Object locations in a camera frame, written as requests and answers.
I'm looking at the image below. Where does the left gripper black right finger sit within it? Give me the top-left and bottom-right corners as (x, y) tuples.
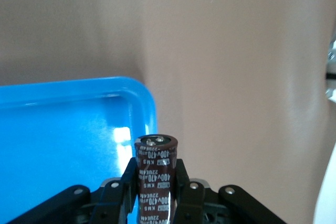
(170, 157), (287, 224)

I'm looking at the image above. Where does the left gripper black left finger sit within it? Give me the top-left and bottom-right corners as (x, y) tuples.
(5, 156), (140, 224)

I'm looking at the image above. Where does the brown electrolytic capacitor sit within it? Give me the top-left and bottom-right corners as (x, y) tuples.
(133, 134), (180, 224)

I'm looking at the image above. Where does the blue plastic tray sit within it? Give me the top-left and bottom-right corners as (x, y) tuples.
(0, 76), (159, 224)

